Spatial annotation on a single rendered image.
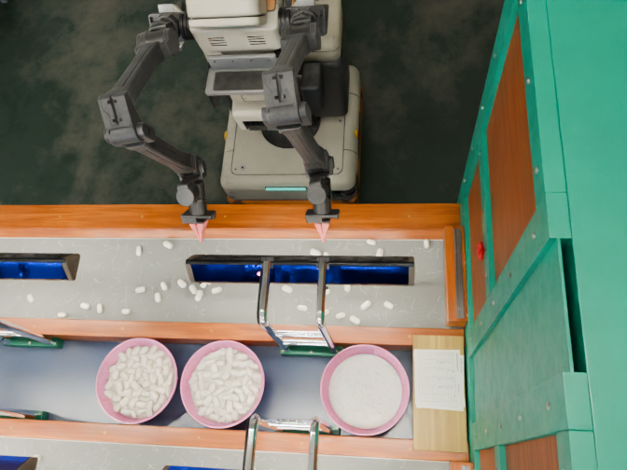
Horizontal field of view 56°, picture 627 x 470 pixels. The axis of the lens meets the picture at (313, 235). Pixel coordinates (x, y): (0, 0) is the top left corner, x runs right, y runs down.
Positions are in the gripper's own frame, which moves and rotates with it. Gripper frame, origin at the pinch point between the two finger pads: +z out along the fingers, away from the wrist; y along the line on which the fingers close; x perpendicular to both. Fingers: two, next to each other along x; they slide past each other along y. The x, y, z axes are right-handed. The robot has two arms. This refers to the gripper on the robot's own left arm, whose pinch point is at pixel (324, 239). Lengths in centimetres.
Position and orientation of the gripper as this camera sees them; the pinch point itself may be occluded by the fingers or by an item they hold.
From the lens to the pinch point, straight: 185.5
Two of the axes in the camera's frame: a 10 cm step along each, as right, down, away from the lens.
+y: 9.9, 0.0, -1.5
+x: 1.4, -3.3, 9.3
